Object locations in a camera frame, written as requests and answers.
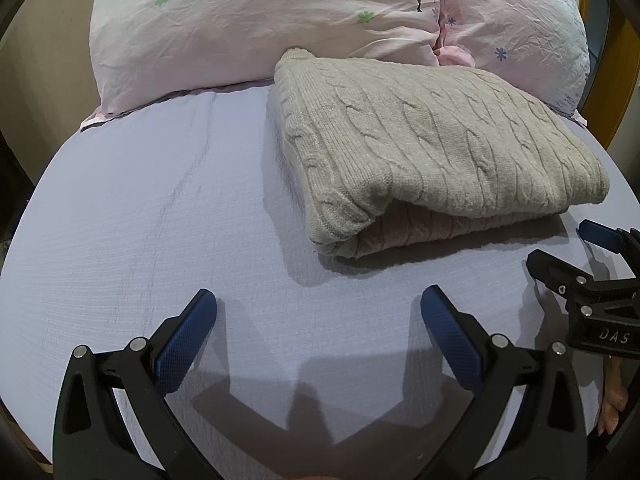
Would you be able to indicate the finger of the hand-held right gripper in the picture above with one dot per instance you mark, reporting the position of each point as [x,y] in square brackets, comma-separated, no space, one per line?
[600,232]
[555,272]

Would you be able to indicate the person's right hand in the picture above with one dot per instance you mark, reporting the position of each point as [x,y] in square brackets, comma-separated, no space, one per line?
[614,395]

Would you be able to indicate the yellow wooden frame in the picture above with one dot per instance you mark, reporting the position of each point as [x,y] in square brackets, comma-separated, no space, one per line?
[616,75]

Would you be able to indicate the light purple bed sheet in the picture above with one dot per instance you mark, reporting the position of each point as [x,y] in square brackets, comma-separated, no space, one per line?
[150,220]

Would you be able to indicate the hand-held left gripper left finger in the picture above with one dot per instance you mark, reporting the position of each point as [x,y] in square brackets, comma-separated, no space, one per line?
[186,342]

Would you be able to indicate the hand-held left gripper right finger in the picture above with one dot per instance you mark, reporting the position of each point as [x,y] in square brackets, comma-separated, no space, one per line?
[450,342]

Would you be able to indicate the pink floral pillow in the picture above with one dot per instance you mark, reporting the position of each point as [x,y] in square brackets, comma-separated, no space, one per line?
[515,20]
[250,25]

